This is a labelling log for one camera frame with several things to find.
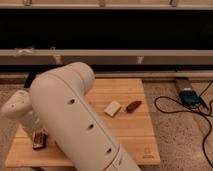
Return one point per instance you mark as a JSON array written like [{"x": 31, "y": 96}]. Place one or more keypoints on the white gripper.
[{"x": 41, "y": 130}]

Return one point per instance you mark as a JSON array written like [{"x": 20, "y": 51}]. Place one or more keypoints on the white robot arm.
[{"x": 56, "y": 101}]

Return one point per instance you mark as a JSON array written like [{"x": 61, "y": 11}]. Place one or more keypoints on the white sponge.
[{"x": 112, "y": 108}]

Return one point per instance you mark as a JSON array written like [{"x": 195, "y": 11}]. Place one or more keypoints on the wooden slatted table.
[{"x": 134, "y": 130}]

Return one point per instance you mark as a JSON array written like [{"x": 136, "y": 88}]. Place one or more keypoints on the dark red oblong object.
[{"x": 133, "y": 106}]

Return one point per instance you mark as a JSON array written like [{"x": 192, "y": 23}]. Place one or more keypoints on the blue power adapter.
[{"x": 189, "y": 98}]

